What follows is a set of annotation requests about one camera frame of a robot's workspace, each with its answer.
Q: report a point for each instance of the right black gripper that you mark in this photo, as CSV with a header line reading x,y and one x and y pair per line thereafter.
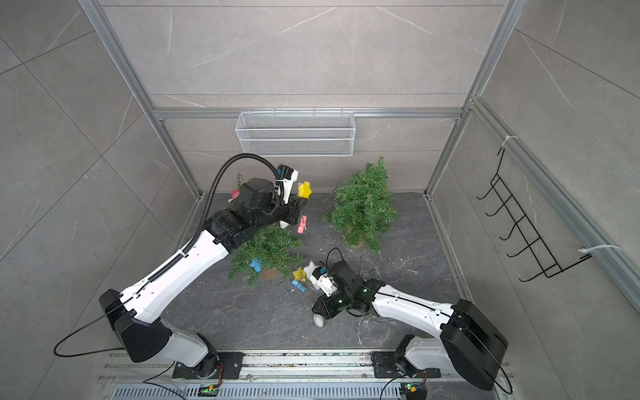
x,y
327,310

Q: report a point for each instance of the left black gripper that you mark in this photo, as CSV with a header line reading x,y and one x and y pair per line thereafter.
x,y
292,211

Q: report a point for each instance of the yellow star light small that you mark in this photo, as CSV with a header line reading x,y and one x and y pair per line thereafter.
x,y
304,190

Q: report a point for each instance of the green christmas tree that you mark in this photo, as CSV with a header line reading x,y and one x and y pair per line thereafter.
x,y
272,245
363,210

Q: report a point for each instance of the pink star light plain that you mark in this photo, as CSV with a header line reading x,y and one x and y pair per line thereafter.
x,y
302,224

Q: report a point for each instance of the blue star light centre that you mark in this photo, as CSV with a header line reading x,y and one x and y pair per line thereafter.
x,y
299,286

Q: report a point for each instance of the blue star light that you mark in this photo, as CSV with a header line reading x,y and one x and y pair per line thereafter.
x,y
299,286
256,265

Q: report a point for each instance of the yellow star light with face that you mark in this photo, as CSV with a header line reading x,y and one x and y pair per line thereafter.
x,y
300,275

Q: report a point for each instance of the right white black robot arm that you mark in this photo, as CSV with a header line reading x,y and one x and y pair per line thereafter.
x,y
460,338

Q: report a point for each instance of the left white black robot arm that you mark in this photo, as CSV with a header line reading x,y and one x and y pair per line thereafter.
x,y
134,314

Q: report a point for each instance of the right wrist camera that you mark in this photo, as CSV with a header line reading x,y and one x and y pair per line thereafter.
x,y
323,282

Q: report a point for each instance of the white wire mesh basket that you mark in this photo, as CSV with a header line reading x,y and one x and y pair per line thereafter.
x,y
297,134

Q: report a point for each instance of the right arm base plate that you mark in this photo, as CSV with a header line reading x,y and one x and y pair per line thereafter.
x,y
389,365

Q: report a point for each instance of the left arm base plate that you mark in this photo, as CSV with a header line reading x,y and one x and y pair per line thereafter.
x,y
225,365

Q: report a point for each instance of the black wire hook rack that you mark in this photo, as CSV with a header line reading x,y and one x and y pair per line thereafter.
x,y
523,226

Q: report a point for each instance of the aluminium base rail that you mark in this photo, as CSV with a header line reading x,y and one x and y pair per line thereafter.
x,y
304,374

